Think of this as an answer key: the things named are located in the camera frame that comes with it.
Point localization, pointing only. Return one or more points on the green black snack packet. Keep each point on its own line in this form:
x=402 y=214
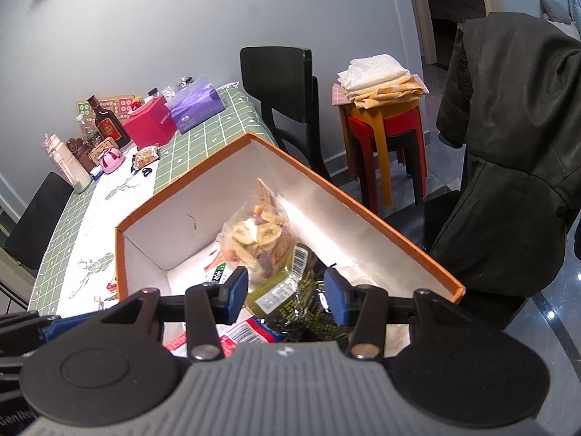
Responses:
x=295 y=299

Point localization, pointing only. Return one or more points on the black jacket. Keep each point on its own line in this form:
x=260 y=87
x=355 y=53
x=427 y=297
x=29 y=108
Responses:
x=508 y=145

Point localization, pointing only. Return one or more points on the small cola bottle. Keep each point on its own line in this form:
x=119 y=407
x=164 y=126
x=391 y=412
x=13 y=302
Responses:
x=112 y=287

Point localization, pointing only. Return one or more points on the black plastic stool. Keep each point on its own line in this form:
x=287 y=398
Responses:
x=408 y=145

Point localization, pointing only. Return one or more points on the white thermos bottle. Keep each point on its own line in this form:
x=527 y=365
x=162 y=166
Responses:
x=75 y=172

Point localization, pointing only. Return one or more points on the patterned tile box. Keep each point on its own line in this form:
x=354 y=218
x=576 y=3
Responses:
x=115 y=105

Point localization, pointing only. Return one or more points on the white spicy strip packet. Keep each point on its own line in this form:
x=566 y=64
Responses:
x=217 y=270

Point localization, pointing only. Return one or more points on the grey cushion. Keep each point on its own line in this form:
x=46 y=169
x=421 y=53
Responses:
x=556 y=9

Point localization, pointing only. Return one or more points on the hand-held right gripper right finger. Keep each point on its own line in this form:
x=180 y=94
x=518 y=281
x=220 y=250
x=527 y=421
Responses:
x=337 y=297

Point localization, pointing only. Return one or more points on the black chair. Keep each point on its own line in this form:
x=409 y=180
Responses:
x=277 y=86
x=41 y=218

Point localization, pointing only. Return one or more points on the clear bag of nuts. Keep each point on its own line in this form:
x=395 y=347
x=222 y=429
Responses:
x=146 y=156

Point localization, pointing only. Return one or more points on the yellow patterned folded cloth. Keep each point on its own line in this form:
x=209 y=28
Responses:
x=399 y=88

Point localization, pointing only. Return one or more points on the clear dried fruit bag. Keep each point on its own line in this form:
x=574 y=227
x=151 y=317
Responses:
x=254 y=236

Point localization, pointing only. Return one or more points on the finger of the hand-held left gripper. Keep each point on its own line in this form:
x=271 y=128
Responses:
x=66 y=328

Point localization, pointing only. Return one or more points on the clear plastic bag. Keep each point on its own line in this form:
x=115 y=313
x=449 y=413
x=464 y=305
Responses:
x=174 y=88

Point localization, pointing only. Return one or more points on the white folded cloth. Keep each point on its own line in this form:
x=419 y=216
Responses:
x=372 y=70

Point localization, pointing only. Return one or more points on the orange plastic stool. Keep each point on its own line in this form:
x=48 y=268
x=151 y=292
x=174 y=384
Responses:
x=386 y=168

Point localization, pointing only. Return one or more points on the green checked tablecloth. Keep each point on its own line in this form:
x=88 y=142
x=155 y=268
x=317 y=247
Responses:
x=204 y=145

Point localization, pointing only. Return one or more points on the small cream speaker box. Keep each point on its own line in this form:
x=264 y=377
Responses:
x=97 y=153

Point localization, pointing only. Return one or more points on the pink gift box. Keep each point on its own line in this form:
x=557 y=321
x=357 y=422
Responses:
x=150 y=122

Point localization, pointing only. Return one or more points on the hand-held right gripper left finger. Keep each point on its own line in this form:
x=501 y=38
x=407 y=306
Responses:
x=238 y=293

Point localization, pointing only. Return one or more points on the red plastic stool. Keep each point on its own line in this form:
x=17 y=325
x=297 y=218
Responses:
x=365 y=163

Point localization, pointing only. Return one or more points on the clear glass jar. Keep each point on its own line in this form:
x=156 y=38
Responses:
x=87 y=131

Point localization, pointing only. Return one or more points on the pink lidded pot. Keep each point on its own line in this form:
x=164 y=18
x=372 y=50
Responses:
x=111 y=160

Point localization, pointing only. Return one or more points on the purple tissue pack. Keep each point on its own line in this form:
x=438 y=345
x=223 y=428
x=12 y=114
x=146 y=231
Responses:
x=195 y=104

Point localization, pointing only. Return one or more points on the wooden door frame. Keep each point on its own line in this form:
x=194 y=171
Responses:
x=420 y=13

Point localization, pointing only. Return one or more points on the black scissors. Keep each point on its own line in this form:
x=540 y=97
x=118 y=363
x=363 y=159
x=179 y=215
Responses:
x=145 y=172

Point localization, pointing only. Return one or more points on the pink checked cloth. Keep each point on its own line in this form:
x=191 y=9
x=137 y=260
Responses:
x=340 y=97

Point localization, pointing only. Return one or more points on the white deer print runner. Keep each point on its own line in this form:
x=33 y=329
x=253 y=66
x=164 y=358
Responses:
x=90 y=222

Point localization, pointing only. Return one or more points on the red snack packet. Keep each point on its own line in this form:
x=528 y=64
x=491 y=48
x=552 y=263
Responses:
x=252 y=332

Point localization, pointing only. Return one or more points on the blue flat case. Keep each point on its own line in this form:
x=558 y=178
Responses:
x=96 y=172

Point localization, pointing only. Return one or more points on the orange cardboard box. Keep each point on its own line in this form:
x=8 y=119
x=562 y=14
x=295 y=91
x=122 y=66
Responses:
x=181 y=227

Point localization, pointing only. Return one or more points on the dark liquor bottle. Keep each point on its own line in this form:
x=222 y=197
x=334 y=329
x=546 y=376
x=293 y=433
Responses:
x=106 y=122

